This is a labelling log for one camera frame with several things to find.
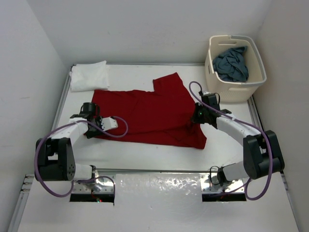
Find white printed t shirt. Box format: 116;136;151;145
70;61;110;92

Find red t shirt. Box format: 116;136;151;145
92;73;207;149

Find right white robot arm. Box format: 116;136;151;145
191;91;285;186

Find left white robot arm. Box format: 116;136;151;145
38;102;103;181

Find cream plastic laundry basket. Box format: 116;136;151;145
205;35;267;102

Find blue t shirt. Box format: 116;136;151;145
212;46;249;83

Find white foreground cover board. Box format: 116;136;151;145
18;174;298;232

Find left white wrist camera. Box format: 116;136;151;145
101;117;118;131

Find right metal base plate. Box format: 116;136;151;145
200;173;244;194

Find metal base plate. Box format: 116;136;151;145
72;175;115;194
200;173;244;194

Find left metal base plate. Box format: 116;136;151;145
72;175;115;194

